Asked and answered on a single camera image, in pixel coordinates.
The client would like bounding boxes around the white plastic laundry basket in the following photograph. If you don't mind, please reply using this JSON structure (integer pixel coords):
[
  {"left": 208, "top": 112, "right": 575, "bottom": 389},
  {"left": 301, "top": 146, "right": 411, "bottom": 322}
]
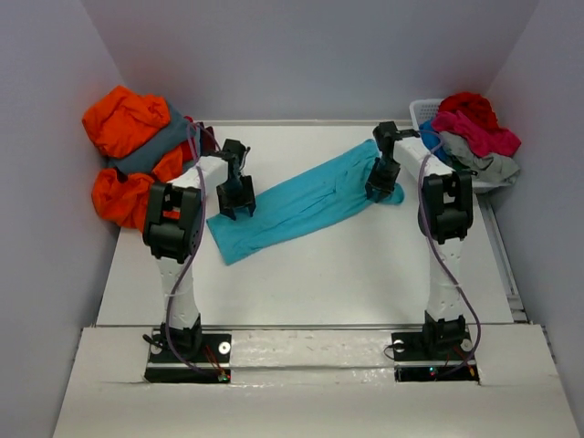
[{"left": 409, "top": 99, "right": 511, "bottom": 193}]

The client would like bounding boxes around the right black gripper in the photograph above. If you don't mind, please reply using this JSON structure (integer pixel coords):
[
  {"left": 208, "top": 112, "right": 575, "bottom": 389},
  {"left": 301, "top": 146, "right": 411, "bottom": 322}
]
[{"left": 366, "top": 157, "right": 402, "bottom": 201}]

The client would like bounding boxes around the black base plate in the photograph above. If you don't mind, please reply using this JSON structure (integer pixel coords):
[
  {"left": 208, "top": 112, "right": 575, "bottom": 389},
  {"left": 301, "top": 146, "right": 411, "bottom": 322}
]
[
  {"left": 383, "top": 331, "right": 480, "bottom": 383},
  {"left": 142, "top": 329, "right": 233, "bottom": 384}
]

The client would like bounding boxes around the magenta t shirt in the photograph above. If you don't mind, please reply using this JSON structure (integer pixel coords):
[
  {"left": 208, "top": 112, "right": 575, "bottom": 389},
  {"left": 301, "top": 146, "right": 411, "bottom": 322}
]
[{"left": 431, "top": 110, "right": 522, "bottom": 158}]

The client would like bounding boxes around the blue t shirt in basket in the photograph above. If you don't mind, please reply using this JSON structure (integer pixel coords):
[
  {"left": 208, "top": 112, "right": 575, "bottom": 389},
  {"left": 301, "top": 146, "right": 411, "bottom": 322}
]
[{"left": 419, "top": 120, "right": 449, "bottom": 164}]

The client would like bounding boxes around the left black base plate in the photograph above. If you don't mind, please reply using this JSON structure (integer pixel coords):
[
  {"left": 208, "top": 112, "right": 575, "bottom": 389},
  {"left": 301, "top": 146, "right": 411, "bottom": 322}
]
[{"left": 142, "top": 329, "right": 233, "bottom": 384}]

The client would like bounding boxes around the teal t shirt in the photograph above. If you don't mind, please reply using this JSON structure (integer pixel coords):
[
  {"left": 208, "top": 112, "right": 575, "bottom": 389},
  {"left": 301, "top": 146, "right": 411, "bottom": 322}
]
[{"left": 207, "top": 140, "right": 379, "bottom": 266}]

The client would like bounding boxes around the orange t shirt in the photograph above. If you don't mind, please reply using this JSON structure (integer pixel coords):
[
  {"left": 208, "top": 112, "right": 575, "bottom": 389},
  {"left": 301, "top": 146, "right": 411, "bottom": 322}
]
[{"left": 81, "top": 85, "right": 187, "bottom": 231}]

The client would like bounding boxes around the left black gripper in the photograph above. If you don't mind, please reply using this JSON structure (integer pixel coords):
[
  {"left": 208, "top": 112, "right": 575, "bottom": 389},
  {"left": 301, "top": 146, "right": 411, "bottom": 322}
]
[{"left": 217, "top": 175, "right": 256, "bottom": 220}]

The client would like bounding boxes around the dark red folded shirt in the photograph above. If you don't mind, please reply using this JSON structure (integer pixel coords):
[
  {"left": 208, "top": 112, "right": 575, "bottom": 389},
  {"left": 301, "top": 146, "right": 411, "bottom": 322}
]
[{"left": 181, "top": 119, "right": 218, "bottom": 167}]

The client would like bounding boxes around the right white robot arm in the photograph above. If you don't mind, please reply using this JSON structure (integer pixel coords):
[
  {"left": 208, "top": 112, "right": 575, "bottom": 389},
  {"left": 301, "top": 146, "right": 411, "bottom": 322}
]
[{"left": 365, "top": 121, "right": 474, "bottom": 362}]

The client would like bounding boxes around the grey t shirt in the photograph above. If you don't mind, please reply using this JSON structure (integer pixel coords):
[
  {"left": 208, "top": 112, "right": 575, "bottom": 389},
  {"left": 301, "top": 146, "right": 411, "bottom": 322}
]
[{"left": 440, "top": 131, "right": 520, "bottom": 184}]

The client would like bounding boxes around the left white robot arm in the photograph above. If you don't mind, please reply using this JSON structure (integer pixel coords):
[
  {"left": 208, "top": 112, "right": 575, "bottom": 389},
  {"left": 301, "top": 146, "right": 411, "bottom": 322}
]
[{"left": 142, "top": 139, "right": 256, "bottom": 362}]

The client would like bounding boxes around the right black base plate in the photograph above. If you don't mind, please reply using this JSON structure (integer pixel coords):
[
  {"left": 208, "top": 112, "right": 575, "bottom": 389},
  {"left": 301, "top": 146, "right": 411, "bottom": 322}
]
[{"left": 383, "top": 331, "right": 480, "bottom": 383}]

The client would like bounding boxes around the red t shirt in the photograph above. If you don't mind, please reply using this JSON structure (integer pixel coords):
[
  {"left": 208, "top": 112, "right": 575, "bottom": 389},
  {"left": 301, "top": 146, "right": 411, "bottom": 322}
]
[{"left": 438, "top": 91, "right": 499, "bottom": 131}]

